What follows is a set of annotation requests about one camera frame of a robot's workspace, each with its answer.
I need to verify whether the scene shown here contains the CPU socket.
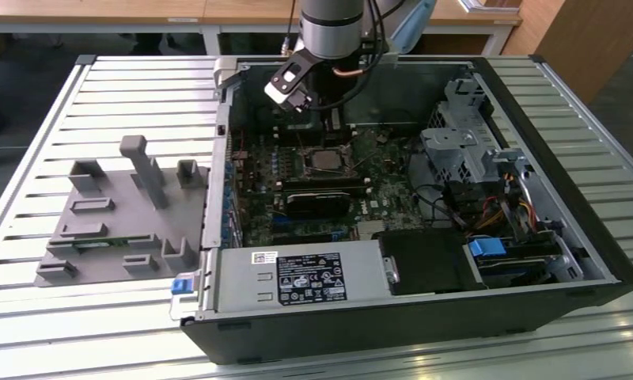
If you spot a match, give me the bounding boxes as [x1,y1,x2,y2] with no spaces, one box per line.
[301,146,361,180]

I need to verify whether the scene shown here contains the silver metal drive cage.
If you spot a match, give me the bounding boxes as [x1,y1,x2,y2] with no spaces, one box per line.
[419,77,508,184]

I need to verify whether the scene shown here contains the green motherboard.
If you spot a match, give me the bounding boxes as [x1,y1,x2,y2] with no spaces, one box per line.
[225,125,437,247]

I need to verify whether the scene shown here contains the black graphics card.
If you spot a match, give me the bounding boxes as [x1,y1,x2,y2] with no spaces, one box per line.
[285,192,352,219]

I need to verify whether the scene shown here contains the small silver heatsink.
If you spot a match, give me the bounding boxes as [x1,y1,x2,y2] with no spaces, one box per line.
[356,220,385,240]

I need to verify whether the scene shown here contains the brown wooden cabinet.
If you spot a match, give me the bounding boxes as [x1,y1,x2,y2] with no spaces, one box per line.
[500,0,633,105]

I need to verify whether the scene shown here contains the blue disk carrier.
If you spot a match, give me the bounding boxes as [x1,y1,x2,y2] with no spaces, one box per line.
[467,236,508,261]

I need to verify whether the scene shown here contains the silver power supply unit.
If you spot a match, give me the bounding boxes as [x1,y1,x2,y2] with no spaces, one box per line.
[211,239,395,316]

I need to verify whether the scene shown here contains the grey plastic parts rack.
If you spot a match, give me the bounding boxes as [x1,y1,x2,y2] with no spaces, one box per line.
[33,135,213,289]

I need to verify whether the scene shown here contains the green RAM stick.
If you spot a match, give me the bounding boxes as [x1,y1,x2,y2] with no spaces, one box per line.
[72,236,133,251]

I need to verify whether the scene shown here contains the black open PC case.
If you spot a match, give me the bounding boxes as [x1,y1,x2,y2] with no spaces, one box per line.
[179,54,633,366]

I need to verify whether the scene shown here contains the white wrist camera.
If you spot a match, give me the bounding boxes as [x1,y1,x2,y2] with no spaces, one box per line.
[264,49,317,115]

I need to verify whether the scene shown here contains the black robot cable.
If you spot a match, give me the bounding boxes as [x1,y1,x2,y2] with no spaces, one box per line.
[311,0,389,112]
[281,0,297,57]

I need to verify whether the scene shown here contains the black cable bundle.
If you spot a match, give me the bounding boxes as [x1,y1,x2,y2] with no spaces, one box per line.
[415,181,481,233]

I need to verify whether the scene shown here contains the yellow red wire bundle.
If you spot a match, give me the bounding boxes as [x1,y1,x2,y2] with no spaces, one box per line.
[473,196,540,234]

